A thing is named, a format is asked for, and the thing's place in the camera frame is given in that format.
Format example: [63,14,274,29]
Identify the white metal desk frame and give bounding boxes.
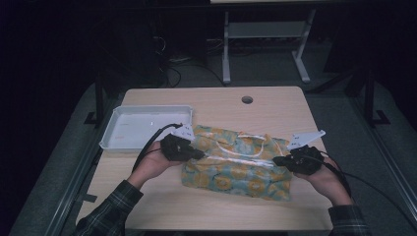
[220,9,318,85]

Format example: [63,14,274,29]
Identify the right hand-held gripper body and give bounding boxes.
[286,129,327,175]

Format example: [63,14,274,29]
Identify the white plastic tray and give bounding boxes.
[98,104,195,152]

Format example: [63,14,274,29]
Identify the person's left hand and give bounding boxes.
[127,141,183,190]

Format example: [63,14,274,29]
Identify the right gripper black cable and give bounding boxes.
[308,150,417,227]

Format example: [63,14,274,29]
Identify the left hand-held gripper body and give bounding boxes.
[159,123,198,162]

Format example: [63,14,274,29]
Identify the orange patterned fabric bag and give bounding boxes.
[180,124,293,202]

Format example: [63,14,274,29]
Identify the person's right hand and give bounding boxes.
[293,156,354,207]

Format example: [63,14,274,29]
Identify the black floor cables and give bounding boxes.
[151,32,227,88]

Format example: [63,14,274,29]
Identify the black metal stand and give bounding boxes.
[362,67,391,127]
[83,73,109,127]

